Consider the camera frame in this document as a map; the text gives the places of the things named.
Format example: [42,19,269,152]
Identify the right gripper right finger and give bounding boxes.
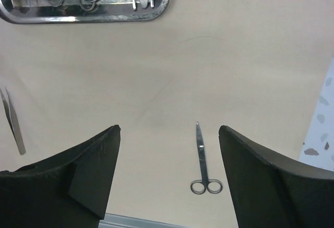
[219,126,333,227]

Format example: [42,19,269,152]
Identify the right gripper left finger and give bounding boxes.
[1,125,121,227]

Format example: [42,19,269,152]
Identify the steel surgical scissors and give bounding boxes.
[190,122,223,195]

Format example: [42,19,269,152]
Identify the steel forceps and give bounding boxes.
[1,88,26,155]

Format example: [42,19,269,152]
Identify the beige cloth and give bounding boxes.
[1,0,333,227]

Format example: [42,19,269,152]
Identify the aluminium rail frame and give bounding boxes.
[99,213,183,228]

